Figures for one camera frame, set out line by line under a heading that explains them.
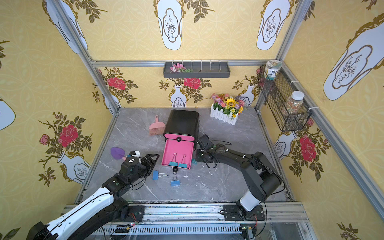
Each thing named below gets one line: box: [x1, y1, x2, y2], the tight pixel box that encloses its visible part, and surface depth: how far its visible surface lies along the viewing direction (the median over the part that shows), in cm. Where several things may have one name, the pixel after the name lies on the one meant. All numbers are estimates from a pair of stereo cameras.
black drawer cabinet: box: [163, 109, 200, 151], surface depth 92 cm
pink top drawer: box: [163, 133, 196, 142], surface depth 87 cm
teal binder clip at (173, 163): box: [168, 152, 179, 167], surface depth 89 cm
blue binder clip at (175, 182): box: [170, 172, 181, 187], surface depth 85 cm
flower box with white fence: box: [210, 92, 245, 126], surface depth 105 cm
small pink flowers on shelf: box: [170, 62, 191, 73], surface depth 89 cm
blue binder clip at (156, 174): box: [152, 170, 170, 180], surface depth 89 cm
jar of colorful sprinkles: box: [282, 91, 305, 115], surface depth 67 cm
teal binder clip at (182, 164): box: [178, 154, 188, 168], surface depth 88 cm
